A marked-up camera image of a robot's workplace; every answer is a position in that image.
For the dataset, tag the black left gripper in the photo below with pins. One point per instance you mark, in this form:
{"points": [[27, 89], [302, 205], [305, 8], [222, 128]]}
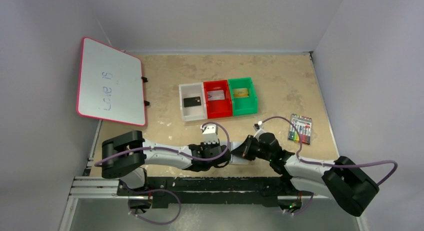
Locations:
{"points": [[220, 153]]}

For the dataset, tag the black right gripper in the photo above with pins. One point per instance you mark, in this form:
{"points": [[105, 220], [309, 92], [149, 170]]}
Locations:
{"points": [[248, 149]]}

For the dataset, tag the beige leather card holder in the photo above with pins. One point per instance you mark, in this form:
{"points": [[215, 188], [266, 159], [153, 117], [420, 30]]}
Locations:
{"points": [[235, 160]]}

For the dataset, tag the white plastic bin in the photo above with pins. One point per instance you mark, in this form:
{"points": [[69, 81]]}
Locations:
{"points": [[192, 113]]}

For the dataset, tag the red plastic bin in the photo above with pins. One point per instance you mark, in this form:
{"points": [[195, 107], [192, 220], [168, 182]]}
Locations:
{"points": [[219, 108]]}

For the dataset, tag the green plastic bin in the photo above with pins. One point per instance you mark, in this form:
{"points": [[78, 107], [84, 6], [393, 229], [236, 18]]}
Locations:
{"points": [[244, 106]]}

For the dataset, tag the pack of coloured markers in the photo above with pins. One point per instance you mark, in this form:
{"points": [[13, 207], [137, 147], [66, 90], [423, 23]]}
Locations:
{"points": [[304, 126]]}

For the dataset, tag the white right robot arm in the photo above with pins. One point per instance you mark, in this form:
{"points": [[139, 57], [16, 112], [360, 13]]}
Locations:
{"points": [[351, 188]]}

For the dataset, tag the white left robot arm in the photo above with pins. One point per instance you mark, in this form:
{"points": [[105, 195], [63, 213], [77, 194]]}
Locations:
{"points": [[123, 155]]}

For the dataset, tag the black credit card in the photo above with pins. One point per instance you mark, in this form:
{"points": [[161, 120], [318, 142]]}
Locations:
{"points": [[192, 101]]}

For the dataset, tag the white striped credit card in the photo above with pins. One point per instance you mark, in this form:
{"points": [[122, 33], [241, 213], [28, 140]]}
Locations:
{"points": [[215, 95]]}

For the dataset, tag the gold credit card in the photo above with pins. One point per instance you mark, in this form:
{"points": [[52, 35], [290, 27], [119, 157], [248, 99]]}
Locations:
{"points": [[240, 93]]}

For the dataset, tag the pink framed whiteboard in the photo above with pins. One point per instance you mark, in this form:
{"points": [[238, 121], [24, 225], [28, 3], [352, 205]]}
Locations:
{"points": [[110, 84]]}

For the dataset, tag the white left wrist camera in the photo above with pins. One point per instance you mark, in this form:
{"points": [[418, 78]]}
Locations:
{"points": [[210, 134]]}

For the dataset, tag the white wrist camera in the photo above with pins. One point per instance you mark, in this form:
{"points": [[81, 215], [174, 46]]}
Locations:
{"points": [[210, 134], [259, 130]]}

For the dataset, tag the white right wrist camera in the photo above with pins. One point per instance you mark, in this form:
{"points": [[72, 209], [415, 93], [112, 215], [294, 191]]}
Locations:
{"points": [[259, 130]]}

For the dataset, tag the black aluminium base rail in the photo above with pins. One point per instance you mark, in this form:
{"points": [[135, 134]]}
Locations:
{"points": [[160, 192]]}

